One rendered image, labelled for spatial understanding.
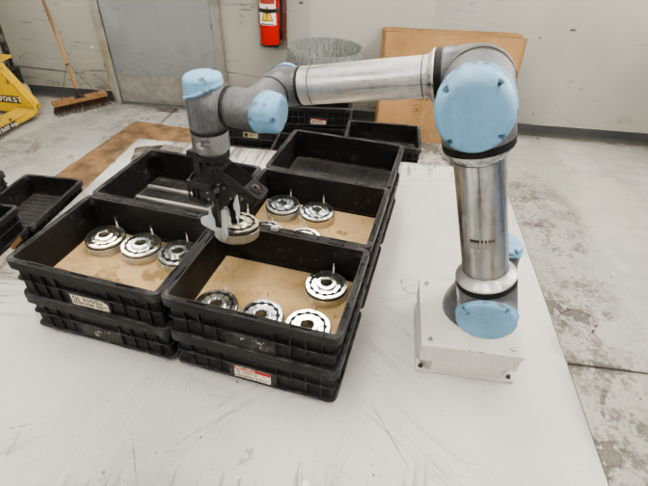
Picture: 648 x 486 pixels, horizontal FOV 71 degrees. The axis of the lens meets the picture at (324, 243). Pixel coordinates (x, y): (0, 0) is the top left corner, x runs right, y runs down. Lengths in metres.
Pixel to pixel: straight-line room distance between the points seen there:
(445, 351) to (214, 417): 0.54
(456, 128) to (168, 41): 3.77
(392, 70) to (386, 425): 0.73
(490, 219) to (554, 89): 3.47
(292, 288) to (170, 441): 0.43
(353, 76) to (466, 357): 0.67
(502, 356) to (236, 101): 0.79
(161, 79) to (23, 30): 1.23
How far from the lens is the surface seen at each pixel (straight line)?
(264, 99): 0.85
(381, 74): 0.89
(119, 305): 1.15
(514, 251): 1.05
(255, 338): 0.99
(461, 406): 1.15
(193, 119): 0.92
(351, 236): 1.32
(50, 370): 1.30
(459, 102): 0.71
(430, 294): 1.21
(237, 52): 4.18
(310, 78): 0.93
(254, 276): 1.19
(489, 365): 1.17
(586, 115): 4.43
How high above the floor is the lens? 1.62
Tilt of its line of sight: 38 degrees down
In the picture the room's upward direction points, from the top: 2 degrees clockwise
